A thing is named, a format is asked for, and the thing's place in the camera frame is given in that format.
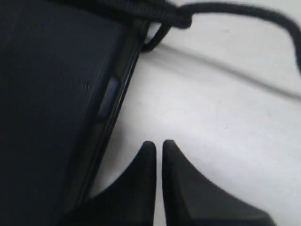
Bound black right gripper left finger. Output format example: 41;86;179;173
63;141;157;226

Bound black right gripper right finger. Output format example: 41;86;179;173
162;140;275;226

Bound black plastic case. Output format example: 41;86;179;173
0;0;149;226

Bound black cord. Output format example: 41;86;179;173
103;0;301;78

